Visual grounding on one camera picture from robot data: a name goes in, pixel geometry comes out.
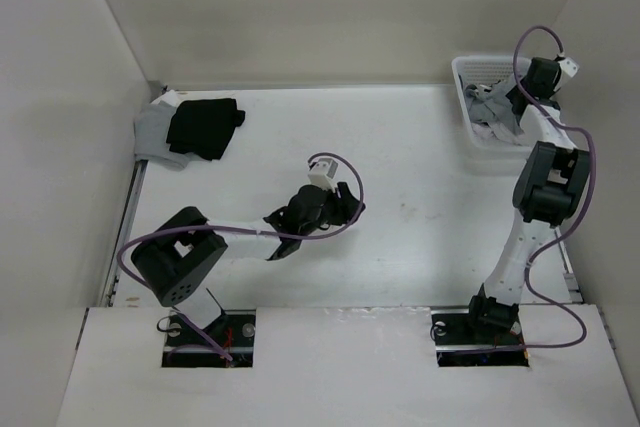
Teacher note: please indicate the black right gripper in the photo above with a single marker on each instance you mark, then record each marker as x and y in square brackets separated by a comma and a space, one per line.
[513, 93]

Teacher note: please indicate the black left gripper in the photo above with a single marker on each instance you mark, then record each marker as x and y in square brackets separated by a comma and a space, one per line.
[337, 201]

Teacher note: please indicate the grey tank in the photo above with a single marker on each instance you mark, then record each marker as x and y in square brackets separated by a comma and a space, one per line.
[488, 104]
[151, 128]

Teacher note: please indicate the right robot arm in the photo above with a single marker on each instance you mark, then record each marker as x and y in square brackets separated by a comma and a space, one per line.
[548, 191]

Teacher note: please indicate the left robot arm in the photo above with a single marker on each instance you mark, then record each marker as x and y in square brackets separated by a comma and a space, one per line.
[175, 261]

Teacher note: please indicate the white tank top in basket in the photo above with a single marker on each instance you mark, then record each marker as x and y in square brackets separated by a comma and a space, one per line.
[496, 132]

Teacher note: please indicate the folded black tank top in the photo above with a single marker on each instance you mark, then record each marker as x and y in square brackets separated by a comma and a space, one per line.
[204, 127]

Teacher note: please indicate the folded white tank top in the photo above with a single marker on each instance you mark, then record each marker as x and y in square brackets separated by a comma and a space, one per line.
[170, 98]

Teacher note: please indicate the folded grey tank top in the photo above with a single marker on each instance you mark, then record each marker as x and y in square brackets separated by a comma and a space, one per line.
[151, 128]

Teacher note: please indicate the white plastic laundry basket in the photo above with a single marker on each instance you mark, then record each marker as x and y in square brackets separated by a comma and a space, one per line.
[485, 69]

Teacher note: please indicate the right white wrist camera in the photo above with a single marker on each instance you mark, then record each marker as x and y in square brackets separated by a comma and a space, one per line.
[568, 69]

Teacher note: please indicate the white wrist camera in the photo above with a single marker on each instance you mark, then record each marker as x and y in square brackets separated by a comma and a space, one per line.
[321, 173]
[568, 69]

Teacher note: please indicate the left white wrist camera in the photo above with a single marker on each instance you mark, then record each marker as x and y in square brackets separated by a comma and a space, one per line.
[321, 173]

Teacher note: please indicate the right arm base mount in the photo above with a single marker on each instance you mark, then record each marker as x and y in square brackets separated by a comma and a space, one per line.
[457, 344]

